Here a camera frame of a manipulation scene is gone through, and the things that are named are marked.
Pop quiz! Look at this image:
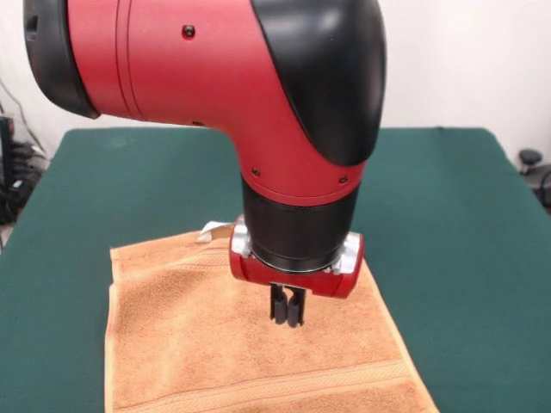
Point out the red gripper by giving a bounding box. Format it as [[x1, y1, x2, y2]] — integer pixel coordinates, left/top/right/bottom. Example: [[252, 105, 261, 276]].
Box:
[[227, 214, 366, 328]]

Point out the orange terry towel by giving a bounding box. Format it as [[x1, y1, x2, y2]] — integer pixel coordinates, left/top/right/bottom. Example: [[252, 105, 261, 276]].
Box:
[[103, 221, 440, 413]]

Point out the dark green table cloth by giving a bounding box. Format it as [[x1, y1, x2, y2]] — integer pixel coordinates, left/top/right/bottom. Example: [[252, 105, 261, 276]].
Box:
[[0, 126, 551, 413]]

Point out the black office chair base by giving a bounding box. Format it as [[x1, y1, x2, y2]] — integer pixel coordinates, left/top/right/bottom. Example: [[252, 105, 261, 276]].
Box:
[[517, 148, 551, 216]]

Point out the black electronics box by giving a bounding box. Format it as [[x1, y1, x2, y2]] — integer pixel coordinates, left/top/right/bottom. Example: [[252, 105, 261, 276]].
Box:
[[0, 114, 15, 225]]

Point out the black cable bundle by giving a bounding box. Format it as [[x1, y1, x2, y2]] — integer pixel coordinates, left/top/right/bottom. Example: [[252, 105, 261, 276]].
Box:
[[9, 140, 51, 203]]

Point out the grey cable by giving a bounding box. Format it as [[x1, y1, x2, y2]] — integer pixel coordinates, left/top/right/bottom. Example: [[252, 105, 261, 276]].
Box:
[[0, 77, 46, 154]]

